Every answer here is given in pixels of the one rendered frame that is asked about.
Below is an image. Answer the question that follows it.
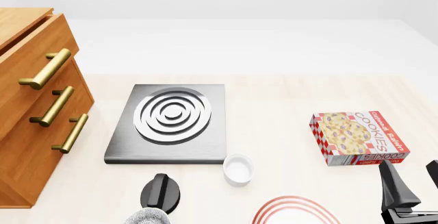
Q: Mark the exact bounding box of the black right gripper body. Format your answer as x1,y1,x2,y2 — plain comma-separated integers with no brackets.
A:
381,206,438,224

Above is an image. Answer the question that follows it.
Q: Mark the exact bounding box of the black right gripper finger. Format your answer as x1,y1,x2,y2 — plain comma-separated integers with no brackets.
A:
425,159,438,184
377,159,422,212

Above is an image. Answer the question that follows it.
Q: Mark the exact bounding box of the white plate with red rings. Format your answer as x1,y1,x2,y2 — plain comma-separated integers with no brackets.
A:
250,195,344,224

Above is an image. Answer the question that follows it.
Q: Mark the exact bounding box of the small white bowl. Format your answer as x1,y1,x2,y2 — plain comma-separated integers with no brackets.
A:
222,153,255,188

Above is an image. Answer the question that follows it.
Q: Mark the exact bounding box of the flat stove plate with rings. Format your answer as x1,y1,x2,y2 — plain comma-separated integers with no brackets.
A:
103,84,228,165

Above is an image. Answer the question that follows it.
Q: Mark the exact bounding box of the wooden cabinet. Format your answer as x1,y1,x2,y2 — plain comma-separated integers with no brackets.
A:
0,7,95,209

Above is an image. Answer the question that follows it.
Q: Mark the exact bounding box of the red white cookie box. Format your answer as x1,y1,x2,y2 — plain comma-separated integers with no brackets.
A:
309,110,411,166

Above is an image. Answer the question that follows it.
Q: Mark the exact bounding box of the round black stove knob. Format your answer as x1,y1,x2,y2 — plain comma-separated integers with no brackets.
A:
140,173,181,216

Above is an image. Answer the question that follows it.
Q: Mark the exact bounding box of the wooden drawer standing open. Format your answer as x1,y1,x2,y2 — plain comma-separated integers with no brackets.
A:
0,12,81,142

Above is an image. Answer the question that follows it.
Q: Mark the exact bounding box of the brass drawer handle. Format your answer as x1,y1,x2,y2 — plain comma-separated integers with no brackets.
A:
18,47,73,90
51,113,90,154
29,85,75,128

